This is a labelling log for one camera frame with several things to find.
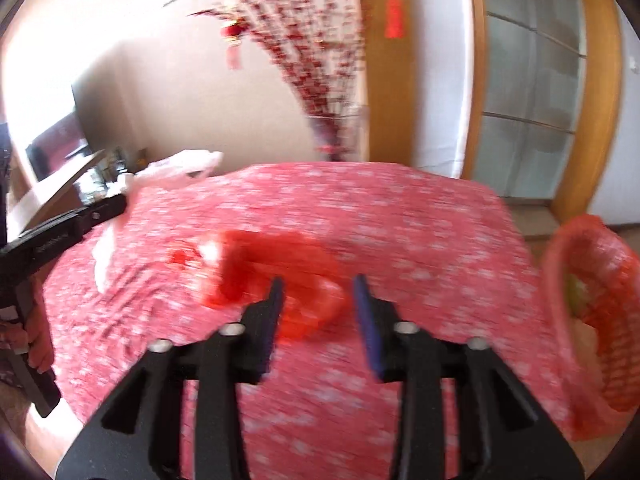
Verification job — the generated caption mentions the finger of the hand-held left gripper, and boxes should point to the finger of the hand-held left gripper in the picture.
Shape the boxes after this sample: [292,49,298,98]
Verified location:
[75,192,129,238]

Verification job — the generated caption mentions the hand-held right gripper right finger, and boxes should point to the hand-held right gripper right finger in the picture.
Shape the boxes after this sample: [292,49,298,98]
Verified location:
[351,274,585,480]

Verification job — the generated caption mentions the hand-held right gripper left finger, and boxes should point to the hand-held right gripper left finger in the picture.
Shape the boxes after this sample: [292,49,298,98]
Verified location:
[56,276,286,480]

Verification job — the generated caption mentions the red plastic bag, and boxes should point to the red plastic bag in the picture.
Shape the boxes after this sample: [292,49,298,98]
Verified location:
[167,230,352,342]

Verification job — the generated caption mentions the white plastic bag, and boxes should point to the white plastic bag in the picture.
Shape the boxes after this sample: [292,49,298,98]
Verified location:
[92,149,224,295]

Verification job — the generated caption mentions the red plastic basket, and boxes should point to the red plastic basket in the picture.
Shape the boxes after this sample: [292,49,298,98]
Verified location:
[542,214,640,442]

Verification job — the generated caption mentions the person's left hand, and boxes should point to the person's left hand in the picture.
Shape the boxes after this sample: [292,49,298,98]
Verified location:
[0,304,56,376]

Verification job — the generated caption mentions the black television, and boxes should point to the black television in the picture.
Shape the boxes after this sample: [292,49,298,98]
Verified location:
[26,82,94,181]

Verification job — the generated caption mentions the glass vase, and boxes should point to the glass vase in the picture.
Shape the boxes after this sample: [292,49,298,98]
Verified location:
[306,102,369,164]

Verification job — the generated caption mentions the small red lantern ornament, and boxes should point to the small red lantern ornament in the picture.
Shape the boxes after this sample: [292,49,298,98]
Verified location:
[222,19,249,71]

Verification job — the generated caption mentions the red berry branches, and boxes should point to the red berry branches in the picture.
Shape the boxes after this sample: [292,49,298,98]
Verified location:
[189,0,369,122]

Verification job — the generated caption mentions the frosted glass door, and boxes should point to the frosted glass door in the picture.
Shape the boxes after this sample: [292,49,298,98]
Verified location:
[475,0,589,199]

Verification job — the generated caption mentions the red knot tassel decoration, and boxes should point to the red knot tassel decoration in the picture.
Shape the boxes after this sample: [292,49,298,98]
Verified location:
[365,0,412,40]

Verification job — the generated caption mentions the wooden door frame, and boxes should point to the wooden door frame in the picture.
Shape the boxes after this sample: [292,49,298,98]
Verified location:
[360,0,624,227]

